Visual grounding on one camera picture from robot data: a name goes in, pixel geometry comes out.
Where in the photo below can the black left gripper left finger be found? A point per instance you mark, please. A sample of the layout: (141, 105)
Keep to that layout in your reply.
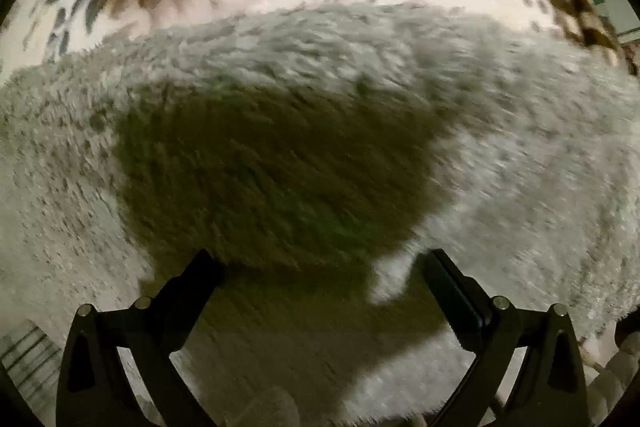
(93, 388)

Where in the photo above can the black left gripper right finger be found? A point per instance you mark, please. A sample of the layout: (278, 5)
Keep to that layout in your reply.
(526, 371)

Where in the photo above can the grey fluffy pants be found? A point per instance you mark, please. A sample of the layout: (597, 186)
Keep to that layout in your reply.
(320, 151)

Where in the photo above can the striped grey curtain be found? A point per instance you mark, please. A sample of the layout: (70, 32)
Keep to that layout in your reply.
(32, 360)

